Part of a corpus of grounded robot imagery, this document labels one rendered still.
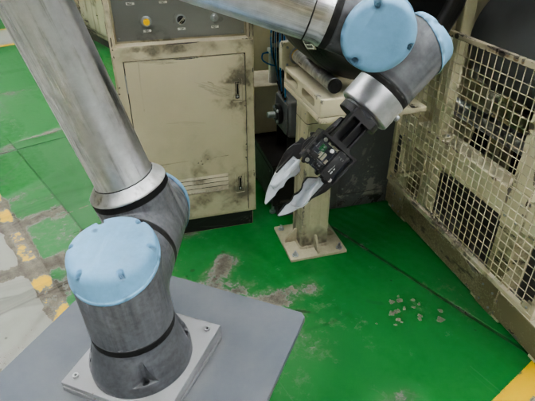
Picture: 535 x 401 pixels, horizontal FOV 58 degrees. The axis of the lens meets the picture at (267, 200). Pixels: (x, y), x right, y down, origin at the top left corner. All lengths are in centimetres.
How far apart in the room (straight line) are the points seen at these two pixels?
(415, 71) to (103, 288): 57
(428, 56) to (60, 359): 87
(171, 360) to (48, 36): 57
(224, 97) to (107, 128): 124
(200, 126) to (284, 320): 120
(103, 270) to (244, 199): 158
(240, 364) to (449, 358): 105
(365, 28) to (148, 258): 46
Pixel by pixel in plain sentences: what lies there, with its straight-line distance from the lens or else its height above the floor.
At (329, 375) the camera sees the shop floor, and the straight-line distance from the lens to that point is 176.
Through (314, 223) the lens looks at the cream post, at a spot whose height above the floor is 14.
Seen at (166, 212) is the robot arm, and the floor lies 87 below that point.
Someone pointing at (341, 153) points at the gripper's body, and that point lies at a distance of 75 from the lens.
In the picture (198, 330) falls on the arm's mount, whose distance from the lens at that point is 101.
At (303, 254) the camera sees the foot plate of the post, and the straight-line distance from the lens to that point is 219.
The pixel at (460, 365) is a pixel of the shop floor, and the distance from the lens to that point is 189.
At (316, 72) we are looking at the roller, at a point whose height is 91.
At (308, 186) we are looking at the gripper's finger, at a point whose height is 97.
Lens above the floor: 137
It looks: 32 degrees down
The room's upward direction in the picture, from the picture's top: straight up
